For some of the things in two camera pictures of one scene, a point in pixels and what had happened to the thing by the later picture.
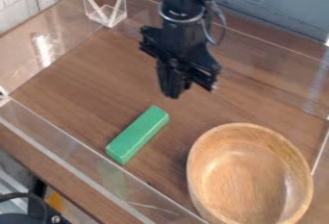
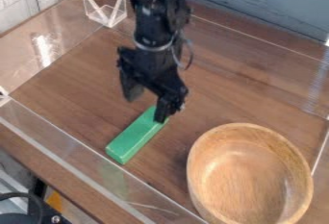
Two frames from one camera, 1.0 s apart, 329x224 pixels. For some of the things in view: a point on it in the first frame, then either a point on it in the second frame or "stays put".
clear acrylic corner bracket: x=106 y=14 stays put
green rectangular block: x=126 y=144 stays put
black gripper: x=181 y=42 -> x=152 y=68
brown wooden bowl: x=248 y=176 stays put
